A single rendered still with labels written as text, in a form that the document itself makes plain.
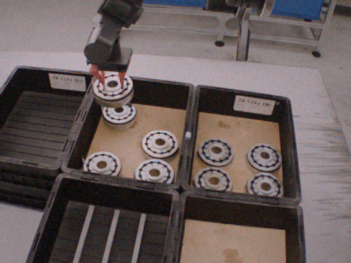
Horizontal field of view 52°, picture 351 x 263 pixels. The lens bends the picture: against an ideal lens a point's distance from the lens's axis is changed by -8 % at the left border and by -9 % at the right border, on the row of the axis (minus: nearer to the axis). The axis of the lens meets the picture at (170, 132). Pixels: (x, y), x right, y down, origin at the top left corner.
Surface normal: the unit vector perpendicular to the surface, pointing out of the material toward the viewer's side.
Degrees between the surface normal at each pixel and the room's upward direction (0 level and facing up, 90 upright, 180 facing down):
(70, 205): 0
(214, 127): 0
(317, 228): 0
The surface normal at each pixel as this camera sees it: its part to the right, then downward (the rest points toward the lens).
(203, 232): 0.05, -0.69
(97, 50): -0.07, 0.77
